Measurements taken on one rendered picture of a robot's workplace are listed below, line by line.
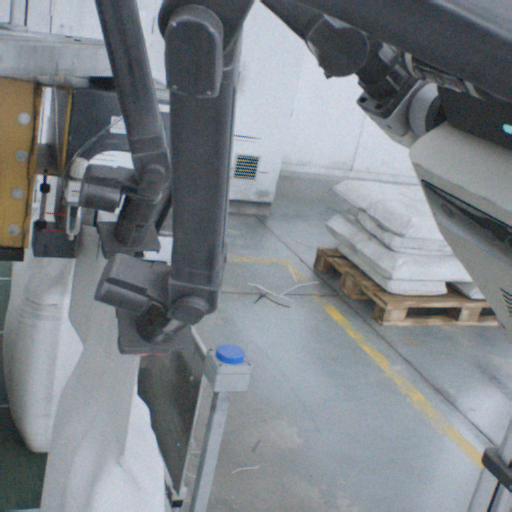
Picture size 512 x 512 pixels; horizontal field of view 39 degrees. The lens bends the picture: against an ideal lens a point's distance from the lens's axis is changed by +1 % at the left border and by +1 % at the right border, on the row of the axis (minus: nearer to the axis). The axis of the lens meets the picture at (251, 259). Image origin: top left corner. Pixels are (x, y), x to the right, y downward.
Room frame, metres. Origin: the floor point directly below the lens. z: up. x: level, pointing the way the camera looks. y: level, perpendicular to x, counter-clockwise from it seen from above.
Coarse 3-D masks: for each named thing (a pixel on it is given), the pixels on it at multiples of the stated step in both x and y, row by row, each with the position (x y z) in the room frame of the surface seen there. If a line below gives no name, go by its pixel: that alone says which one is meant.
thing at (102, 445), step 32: (96, 320) 1.25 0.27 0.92; (96, 352) 1.22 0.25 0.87; (64, 384) 1.18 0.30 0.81; (96, 384) 1.14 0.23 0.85; (128, 384) 0.94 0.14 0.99; (64, 416) 1.10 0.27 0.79; (96, 416) 1.03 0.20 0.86; (128, 416) 0.92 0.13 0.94; (64, 448) 1.03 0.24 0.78; (96, 448) 0.97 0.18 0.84; (128, 448) 0.96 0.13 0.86; (64, 480) 0.99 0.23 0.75; (96, 480) 0.92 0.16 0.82; (128, 480) 0.93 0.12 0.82; (160, 480) 0.97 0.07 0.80
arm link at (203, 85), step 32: (192, 32) 0.52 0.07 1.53; (192, 64) 0.54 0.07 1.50; (224, 64) 0.57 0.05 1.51; (192, 96) 0.56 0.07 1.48; (224, 96) 0.59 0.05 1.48; (192, 128) 0.62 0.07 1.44; (224, 128) 0.62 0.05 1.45; (192, 160) 0.64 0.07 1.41; (224, 160) 0.64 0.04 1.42; (192, 192) 0.67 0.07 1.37; (224, 192) 0.67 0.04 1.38; (192, 224) 0.69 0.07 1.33; (224, 224) 0.71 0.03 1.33; (192, 256) 0.72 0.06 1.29; (224, 256) 0.77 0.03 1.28; (192, 288) 0.74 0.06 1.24
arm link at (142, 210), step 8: (120, 192) 1.10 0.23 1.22; (128, 192) 1.11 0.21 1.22; (136, 192) 1.12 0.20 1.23; (120, 200) 1.11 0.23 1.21; (128, 200) 1.12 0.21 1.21; (136, 200) 1.11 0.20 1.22; (144, 200) 1.11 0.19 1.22; (152, 200) 1.12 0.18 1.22; (128, 208) 1.12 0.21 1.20; (136, 208) 1.11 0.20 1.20; (144, 208) 1.11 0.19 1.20; (152, 208) 1.12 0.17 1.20; (128, 216) 1.12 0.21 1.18; (136, 216) 1.12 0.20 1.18; (144, 216) 1.12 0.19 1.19; (152, 216) 1.14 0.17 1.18; (144, 224) 1.13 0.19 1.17
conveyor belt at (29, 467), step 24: (0, 264) 2.58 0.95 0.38; (0, 288) 2.38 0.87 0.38; (0, 312) 2.20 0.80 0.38; (0, 336) 2.04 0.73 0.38; (0, 360) 1.91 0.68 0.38; (0, 384) 1.78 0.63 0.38; (0, 408) 1.67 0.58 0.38; (0, 432) 1.57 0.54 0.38; (0, 456) 1.48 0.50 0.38; (24, 456) 1.50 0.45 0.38; (0, 480) 1.40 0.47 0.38; (24, 480) 1.41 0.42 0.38; (0, 504) 1.32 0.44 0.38; (24, 504) 1.33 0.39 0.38
